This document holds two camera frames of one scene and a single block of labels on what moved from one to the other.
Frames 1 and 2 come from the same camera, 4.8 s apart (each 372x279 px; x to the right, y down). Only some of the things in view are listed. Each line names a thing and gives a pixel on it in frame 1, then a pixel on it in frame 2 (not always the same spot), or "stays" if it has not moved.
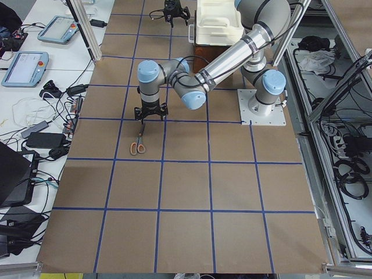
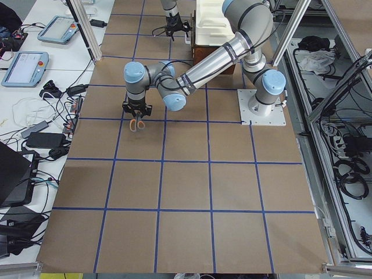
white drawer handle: (191, 42) -> (188, 42)
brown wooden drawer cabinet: (209, 53) stays
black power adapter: (97, 23) stays
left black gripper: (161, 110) -> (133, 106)
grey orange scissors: (138, 146) -> (134, 125)
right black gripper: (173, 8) -> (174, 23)
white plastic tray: (218, 22) stays
